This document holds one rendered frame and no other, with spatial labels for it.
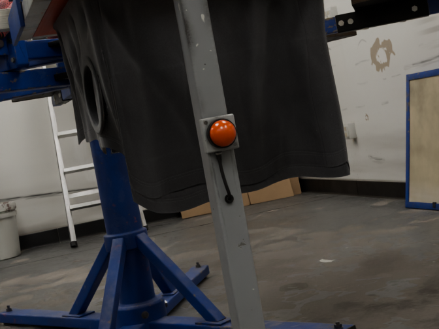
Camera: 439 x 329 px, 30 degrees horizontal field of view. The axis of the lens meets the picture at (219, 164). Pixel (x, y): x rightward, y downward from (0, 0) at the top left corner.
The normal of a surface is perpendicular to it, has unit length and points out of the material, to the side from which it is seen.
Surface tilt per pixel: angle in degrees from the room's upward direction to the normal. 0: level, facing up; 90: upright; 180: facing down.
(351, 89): 90
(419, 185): 78
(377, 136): 90
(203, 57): 90
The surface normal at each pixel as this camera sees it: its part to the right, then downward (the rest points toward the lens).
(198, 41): 0.29, 0.00
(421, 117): -0.95, 0.00
